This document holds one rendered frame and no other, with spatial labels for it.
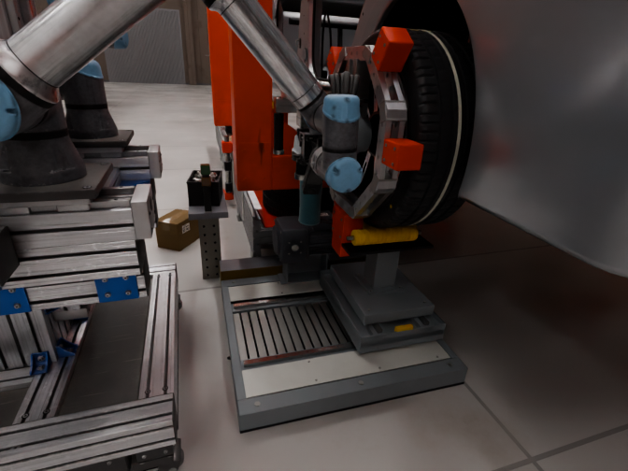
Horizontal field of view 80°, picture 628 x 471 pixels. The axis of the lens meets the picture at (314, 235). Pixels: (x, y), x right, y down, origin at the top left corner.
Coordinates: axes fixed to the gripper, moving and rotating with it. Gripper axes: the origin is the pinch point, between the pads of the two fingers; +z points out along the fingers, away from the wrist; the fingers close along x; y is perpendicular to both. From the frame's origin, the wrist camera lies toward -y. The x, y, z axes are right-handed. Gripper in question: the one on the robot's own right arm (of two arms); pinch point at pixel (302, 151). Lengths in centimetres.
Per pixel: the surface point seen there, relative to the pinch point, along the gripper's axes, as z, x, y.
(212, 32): 253, 9, 44
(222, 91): 253, 3, -1
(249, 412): -22, 20, -75
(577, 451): -56, -77, -83
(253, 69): 60, 5, 20
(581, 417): -46, -91, -83
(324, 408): -23, -5, -80
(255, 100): 60, 4, 9
